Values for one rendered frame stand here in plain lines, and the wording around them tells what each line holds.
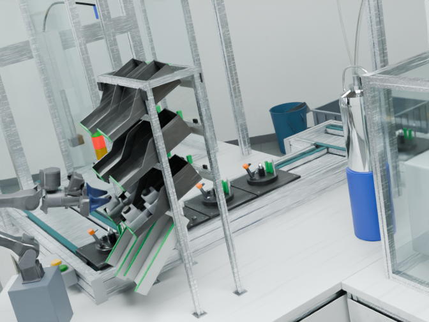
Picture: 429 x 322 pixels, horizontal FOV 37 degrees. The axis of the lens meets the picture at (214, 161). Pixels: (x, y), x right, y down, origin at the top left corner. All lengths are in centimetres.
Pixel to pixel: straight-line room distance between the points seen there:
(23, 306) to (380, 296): 117
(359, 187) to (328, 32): 401
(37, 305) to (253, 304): 71
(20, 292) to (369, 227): 125
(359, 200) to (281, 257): 36
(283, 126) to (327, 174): 305
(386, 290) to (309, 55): 434
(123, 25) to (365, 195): 180
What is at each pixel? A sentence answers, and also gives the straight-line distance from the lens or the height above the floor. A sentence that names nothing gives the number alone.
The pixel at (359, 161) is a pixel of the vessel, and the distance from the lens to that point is 237.
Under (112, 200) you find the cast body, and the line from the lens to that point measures 221.
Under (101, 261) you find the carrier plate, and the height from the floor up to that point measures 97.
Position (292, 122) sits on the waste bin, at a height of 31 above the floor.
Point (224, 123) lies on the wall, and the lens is 645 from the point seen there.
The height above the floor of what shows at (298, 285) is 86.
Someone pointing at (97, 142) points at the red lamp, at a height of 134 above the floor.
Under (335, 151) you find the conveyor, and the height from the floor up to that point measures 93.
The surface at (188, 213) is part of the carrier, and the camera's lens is 271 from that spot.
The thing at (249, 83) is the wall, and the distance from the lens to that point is 634.
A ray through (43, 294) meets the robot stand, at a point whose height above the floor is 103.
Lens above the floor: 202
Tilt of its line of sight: 19 degrees down
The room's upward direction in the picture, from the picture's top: 12 degrees counter-clockwise
